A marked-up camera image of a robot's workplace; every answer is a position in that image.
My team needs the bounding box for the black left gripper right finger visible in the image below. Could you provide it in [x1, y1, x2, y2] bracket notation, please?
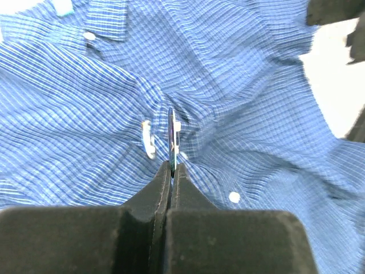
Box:
[168, 164, 219, 217]

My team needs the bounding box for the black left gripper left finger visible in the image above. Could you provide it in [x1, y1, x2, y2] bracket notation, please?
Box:
[122, 161, 171, 221]

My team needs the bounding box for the round blue brooch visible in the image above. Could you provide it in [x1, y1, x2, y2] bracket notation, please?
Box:
[168, 108, 181, 178]

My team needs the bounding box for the blue checked shirt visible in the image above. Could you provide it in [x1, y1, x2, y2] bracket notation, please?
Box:
[1, 1, 364, 273]

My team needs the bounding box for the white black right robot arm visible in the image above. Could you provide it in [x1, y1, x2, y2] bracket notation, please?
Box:
[306, 0, 364, 64]

